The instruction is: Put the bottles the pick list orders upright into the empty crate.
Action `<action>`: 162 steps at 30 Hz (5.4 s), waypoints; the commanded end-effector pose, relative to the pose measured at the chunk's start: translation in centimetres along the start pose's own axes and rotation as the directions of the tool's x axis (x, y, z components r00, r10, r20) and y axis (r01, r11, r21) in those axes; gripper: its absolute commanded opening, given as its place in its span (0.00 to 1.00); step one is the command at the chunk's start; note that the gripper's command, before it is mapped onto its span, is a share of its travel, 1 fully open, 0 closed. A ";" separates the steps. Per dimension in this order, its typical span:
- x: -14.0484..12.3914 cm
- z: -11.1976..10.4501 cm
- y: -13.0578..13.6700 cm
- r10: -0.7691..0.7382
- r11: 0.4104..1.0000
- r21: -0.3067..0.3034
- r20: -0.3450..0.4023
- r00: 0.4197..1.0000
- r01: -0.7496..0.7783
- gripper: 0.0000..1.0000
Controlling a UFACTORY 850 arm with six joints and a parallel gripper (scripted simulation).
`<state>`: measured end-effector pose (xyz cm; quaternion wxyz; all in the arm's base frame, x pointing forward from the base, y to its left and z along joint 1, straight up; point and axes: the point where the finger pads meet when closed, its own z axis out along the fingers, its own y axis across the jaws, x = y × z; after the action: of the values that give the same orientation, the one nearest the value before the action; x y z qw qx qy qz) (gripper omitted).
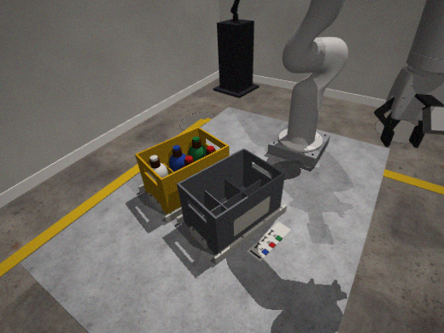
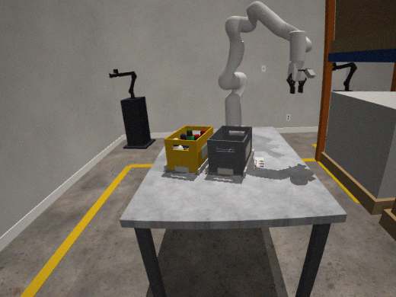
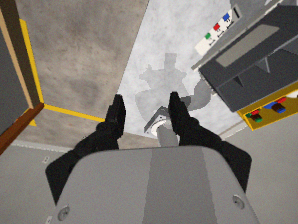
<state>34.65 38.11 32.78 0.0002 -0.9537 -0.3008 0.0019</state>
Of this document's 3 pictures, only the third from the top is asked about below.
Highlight white bottle with dark brown cap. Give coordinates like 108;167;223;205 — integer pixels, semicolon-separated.
286;90;298;98

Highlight white paper pick list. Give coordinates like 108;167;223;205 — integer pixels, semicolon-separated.
195;3;242;56

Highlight blue bottle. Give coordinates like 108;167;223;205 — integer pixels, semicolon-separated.
263;102;286;113

